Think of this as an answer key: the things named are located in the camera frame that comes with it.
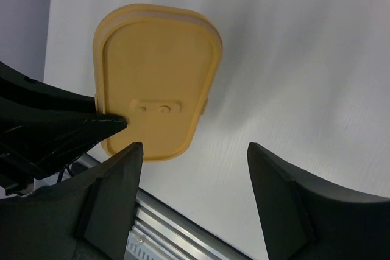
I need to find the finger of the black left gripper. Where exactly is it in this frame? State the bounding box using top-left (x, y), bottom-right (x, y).
top-left (1, 99), bottom-right (127, 181)
top-left (1, 63), bottom-right (96, 113)

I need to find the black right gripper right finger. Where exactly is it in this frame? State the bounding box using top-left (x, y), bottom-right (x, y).
top-left (247, 142), bottom-right (389, 259)

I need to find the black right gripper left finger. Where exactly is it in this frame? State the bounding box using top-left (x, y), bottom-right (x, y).
top-left (1, 142), bottom-right (143, 259)

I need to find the yellow lunch box lid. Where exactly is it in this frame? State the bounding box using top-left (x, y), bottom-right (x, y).
top-left (93, 4), bottom-right (222, 161)

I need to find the aluminium rail frame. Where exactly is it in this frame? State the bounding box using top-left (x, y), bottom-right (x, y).
top-left (77, 155), bottom-right (248, 259)

